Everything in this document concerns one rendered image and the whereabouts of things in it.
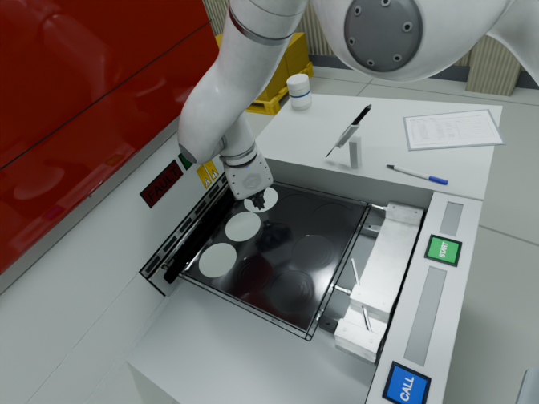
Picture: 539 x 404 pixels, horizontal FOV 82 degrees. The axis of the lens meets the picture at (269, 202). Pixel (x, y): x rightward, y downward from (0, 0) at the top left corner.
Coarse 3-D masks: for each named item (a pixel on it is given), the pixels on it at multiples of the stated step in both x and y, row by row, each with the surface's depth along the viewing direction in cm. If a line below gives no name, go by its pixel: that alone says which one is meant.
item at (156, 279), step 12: (228, 192) 91; (216, 204) 88; (228, 204) 95; (204, 216) 85; (192, 228) 82; (216, 228) 91; (180, 240) 80; (204, 240) 87; (168, 252) 78; (180, 252) 80; (192, 252) 85; (168, 264) 78; (156, 276) 75; (168, 288) 80
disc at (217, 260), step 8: (208, 248) 82; (216, 248) 81; (224, 248) 80; (232, 248) 80; (208, 256) 80; (216, 256) 79; (224, 256) 79; (232, 256) 78; (200, 264) 79; (208, 264) 78; (216, 264) 78; (224, 264) 77; (232, 264) 76; (208, 272) 77; (216, 272) 76; (224, 272) 75
